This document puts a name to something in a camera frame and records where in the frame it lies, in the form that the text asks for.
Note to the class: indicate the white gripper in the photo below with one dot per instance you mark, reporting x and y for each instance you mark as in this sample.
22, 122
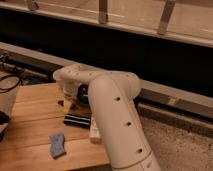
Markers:
70, 92

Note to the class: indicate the black object at left edge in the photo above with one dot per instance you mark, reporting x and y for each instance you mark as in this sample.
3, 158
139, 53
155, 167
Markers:
4, 119

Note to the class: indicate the black rectangular box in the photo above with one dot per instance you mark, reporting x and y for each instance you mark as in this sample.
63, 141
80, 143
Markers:
75, 120

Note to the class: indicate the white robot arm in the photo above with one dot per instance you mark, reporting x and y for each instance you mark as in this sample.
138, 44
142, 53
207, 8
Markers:
110, 96

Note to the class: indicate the dark ceramic bowl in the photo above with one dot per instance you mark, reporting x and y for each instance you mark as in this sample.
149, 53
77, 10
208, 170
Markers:
82, 94

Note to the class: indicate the blue sponge cloth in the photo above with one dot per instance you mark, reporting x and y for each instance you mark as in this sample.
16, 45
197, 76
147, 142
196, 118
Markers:
57, 145

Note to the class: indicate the white bottle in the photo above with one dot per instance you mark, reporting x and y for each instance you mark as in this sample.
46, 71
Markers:
94, 134

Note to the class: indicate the metal rail frame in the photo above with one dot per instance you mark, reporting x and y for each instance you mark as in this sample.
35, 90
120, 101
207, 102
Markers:
189, 21

